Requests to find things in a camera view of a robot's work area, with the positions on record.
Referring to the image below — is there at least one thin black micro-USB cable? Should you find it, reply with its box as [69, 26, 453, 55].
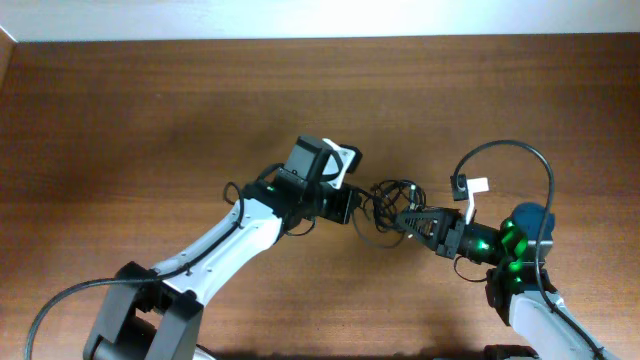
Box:
[349, 187, 409, 250]

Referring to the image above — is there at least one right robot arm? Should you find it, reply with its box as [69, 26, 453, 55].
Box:
[396, 203, 616, 359]

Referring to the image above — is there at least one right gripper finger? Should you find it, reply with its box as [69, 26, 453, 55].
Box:
[396, 208, 445, 235]
[407, 231, 440, 250]

